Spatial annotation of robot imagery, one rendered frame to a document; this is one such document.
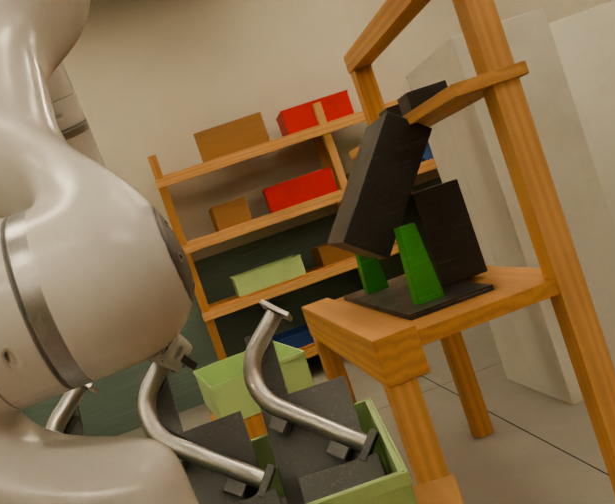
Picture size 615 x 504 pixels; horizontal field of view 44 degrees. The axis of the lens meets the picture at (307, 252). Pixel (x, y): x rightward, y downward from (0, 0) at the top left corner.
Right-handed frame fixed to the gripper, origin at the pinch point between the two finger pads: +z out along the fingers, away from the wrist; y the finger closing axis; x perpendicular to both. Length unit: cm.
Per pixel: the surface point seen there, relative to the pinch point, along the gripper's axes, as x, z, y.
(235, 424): 4.6, 4.3, -14.8
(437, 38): -436, 496, 39
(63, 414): 15.1, 3.5, 11.5
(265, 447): 5.1, 17.1, -19.8
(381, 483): 5.4, -22.5, -38.7
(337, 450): 2.1, -2.3, -31.8
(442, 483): -2, 16, -51
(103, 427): 16, 573, 169
